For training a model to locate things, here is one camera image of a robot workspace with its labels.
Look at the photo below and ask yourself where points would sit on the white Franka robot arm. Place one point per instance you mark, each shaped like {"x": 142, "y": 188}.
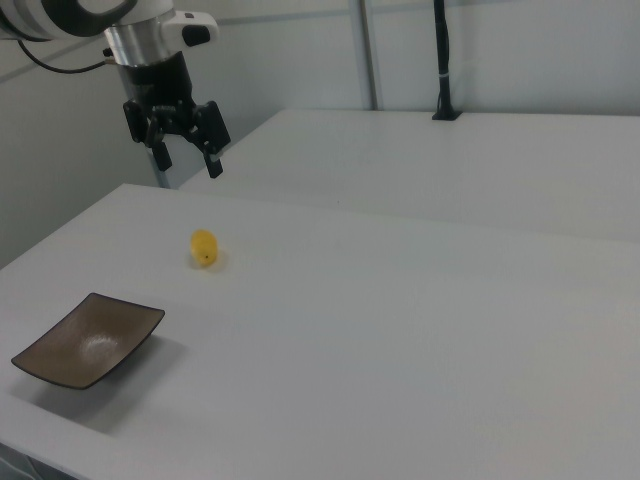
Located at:
{"x": 150, "y": 30}

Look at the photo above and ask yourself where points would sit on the yellow potato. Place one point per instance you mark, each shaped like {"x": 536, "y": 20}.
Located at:
{"x": 204, "y": 247}

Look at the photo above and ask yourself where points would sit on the aluminium partition post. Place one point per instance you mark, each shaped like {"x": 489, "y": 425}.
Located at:
{"x": 368, "y": 55}

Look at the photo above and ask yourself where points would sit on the brown square ceramic plate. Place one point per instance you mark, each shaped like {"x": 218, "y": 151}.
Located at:
{"x": 85, "y": 342}

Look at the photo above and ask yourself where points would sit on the black pole stand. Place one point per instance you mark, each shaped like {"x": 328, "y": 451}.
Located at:
{"x": 442, "y": 60}

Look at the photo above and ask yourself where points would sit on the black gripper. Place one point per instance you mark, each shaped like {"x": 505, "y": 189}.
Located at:
{"x": 160, "y": 85}

